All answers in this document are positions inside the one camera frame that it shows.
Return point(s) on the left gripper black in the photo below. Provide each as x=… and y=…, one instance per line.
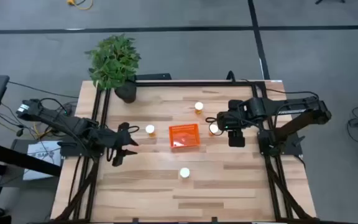
x=112, y=140

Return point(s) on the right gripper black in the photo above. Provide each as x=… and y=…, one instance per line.
x=230, y=120

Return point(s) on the orange pill bottle white cap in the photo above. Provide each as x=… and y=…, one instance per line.
x=213, y=128
x=184, y=172
x=150, y=128
x=199, y=106

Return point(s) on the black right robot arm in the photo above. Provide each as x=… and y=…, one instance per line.
x=291, y=107

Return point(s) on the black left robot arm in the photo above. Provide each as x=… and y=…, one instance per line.
x=73, y=124

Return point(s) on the orange plastic slotted basket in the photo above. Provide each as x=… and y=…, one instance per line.
x=183, y=131

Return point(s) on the black power strip green light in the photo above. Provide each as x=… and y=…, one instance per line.
x=65, y=110

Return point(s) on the black flat box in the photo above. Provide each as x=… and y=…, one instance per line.
x=154, y=76

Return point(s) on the white printed cardboard box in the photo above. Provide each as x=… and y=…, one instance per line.
x=42, y=152

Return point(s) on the green plant in black pot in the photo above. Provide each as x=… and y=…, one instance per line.
x=113, y=62

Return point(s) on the black metal desk bar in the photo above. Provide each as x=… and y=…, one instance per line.
x=17, y=157

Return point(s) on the black chair base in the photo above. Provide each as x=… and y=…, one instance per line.
x=320, y=1

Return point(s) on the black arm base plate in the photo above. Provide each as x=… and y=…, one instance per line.
x=292, y=149
x=70, y=149

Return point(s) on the black aluminium table frame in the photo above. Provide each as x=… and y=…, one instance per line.
x=197, y=83

